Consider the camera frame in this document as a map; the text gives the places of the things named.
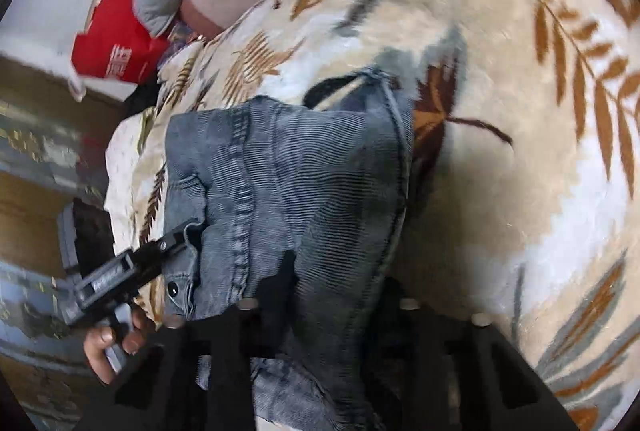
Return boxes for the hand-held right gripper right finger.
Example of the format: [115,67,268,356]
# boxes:
[360,278,581,431]

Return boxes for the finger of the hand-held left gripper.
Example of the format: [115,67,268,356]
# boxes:
[131,220,205,284]

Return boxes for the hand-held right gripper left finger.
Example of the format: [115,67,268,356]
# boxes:
[75,250,301,431]

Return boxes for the blue denim pants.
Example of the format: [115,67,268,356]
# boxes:
[162,66,416,431]

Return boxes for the person's left hand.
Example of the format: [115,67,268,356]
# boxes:
[82,303,156,384]

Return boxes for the red bag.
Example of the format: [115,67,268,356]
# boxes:
[67,0,171,102]

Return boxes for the leaf printed cream blanket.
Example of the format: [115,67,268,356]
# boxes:
[102,0,640,431]

